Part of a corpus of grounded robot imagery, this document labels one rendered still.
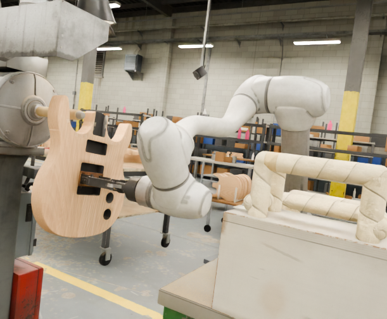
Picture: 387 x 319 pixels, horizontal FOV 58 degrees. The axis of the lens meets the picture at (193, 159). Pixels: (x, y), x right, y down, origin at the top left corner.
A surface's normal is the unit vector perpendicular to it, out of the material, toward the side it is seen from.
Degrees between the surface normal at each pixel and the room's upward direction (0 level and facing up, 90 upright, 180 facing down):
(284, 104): 119
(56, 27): 90
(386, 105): 90
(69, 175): 88
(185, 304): 90
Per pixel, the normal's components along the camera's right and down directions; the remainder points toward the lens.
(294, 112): -0.45, 0.50
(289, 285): -0.50, -0.02
